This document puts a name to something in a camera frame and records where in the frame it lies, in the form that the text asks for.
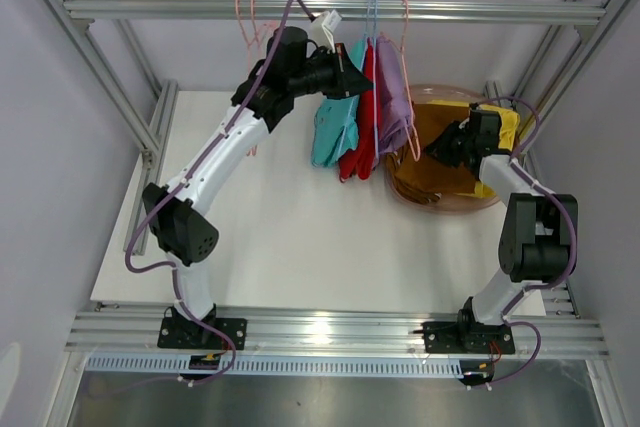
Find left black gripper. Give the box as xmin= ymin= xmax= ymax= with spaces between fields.
xmin=288 ymin=44 xmax=374 ymax=101

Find brown trousers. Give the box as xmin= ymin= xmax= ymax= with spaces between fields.
xmin=385 ymin=101 xmax=484 ymax=205

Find teal trousers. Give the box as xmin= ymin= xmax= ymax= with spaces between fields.
xmin=310 ymin=39 xmax=369 ymax=169

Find yellow trousers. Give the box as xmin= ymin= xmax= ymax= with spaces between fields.
xmin=434 ymin=100 xmax=520 ymax=199

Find blue hanger of red trousers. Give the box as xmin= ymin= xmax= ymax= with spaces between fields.
xmin=367 ymin=0 xmax=380 ymax=169

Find pink hanger of brown trousers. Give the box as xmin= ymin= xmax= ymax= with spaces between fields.
xmin=247 ymin=0 xmax=279 ymax=158

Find pink hanger of yellow trousers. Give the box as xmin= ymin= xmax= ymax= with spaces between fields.
xmin=234 ymin=0 xmax=253 ymax=67

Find blue hanger of teal trousers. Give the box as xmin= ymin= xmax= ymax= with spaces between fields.
xmin=363 ymin=0 xmax=379 ymax=48

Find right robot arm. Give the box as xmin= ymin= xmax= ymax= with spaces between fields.
xmin=423 ymin=104 xmax=578 ymax=352

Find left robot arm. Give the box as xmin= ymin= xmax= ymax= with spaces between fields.
xmin=142 ymin=27 xmax=373 ymax=348

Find empty pink hanger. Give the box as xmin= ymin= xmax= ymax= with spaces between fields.
xmin=385 ymin=0 xmax=422 ymax=162

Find purple trousers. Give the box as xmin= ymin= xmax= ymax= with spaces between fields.
xmin=375 ymin=35 xmax=413 ymax=154

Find red trousers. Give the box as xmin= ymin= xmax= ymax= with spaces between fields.
xmin=338 ymin=42 xmax=384 ymax=183

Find pink translucent plastic basket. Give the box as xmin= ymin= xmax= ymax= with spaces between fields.
xmin=386 ymin=84 xmax=499 ymax=214

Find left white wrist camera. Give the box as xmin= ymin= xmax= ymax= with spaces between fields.
xmin=309 ymin=9 xmax=342 ymax=51

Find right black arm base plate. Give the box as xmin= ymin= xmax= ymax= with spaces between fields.
xmin=413 ymin=321 xmax=515 ymax=355

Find aluminium frame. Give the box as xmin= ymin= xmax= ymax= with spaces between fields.
xmin=4 ymin=0 xmax=640 ymax=318

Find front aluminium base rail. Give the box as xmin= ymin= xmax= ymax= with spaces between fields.
xmin=65 ymin=304 xmax=610 ymax=360

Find aluminium hanging rail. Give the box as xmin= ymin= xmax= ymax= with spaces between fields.
xmin=63 ymin=0 xmax=608 ymax=26

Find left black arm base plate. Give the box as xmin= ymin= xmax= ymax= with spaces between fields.
xmin=157 ymin=315 xmax=248 ymax=350

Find white slotted cable duct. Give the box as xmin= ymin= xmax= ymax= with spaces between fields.
xmin=85 ymin=352 xmax=491 ymax=379

